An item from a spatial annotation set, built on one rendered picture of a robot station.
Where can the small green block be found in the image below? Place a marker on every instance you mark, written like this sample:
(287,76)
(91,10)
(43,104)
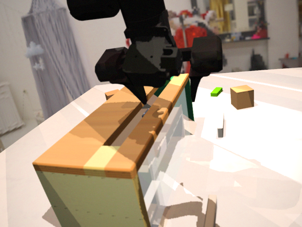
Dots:
(216,92)

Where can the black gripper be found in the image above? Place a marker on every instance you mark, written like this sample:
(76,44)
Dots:
(205,56)

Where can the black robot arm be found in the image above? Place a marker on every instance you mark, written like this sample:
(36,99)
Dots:
(150,59)

